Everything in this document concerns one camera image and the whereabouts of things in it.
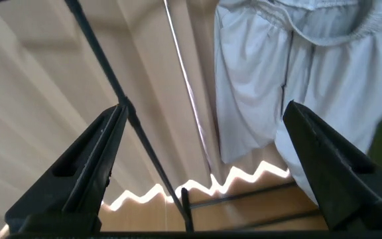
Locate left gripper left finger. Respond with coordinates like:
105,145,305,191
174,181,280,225
4,104,129,233

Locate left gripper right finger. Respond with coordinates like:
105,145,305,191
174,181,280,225
283,100,382,232

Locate pale grey shorts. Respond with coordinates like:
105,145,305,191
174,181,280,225
214,0,382,205

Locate black clothes rack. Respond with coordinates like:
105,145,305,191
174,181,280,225
0,0,322,232

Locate beige curtain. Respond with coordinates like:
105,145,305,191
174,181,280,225
0,0,291,233

